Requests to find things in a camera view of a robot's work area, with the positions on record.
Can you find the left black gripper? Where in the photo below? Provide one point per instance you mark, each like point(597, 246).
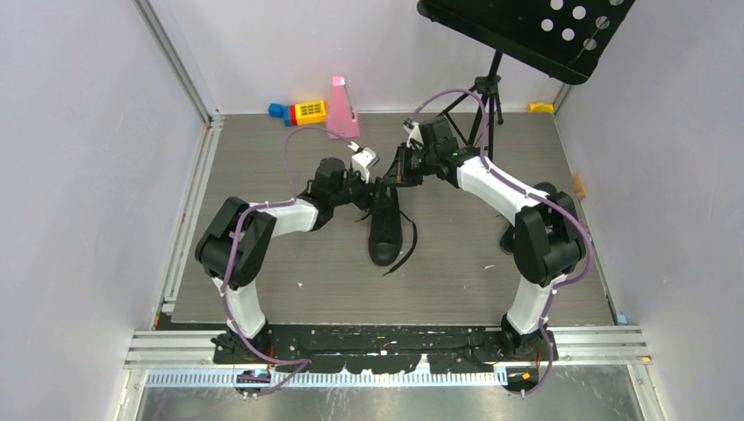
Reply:
point(367, 190)

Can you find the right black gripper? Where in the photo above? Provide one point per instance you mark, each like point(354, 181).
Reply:
point(398, 174)

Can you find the black canvas shoe with laces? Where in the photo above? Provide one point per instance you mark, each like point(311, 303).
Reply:
point(385, 235)

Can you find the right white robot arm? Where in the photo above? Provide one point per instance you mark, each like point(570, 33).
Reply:
point(548, 240)

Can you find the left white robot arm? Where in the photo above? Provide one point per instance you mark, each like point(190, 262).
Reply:
point(233, 247)

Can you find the pink metronome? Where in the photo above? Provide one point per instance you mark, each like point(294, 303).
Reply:
point(341, 117)

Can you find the yellow toy block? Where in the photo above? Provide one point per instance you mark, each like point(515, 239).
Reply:
point(310, 113)

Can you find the blue toy block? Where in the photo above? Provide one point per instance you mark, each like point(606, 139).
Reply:
point(276, 110)

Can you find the yellow corner piece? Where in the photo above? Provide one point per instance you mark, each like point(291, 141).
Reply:
point(540, 108)

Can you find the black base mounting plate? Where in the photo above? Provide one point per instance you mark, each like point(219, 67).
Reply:
point(381, 349)

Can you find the small orange block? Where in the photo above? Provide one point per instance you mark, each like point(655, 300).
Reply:
point(578, 185)

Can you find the black music stand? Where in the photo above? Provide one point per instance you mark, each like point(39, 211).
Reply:
point(562, 39)

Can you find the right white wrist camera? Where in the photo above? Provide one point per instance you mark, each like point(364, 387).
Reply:
point(414, 138)

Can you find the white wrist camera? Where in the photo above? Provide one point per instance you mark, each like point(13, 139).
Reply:
point(363, 160)
point(414, 138)

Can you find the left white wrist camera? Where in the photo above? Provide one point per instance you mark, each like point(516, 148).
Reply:
point(363, 160)

